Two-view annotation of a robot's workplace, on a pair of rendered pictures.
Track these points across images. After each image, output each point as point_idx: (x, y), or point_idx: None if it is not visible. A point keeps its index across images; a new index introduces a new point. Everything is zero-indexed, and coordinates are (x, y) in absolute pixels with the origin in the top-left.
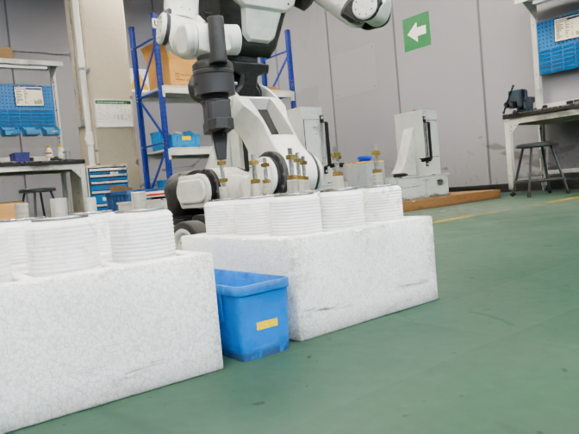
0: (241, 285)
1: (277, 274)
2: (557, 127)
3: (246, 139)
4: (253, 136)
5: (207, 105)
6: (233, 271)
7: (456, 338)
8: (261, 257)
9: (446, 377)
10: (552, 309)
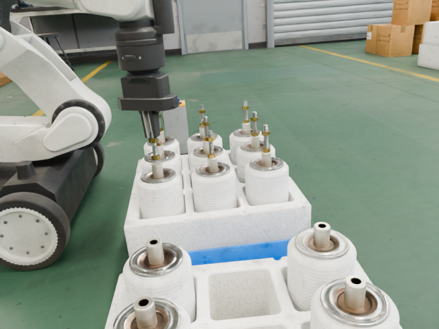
0: (259, 254)
1: (288, 234)
2: (42, 19)
3: (27, 85)
4: (40, 83)
5: (157, 83)
6: (246, 245)
7: (363, 228)
8: (268, 225)
9: (434, 258)
10: (338, 187)
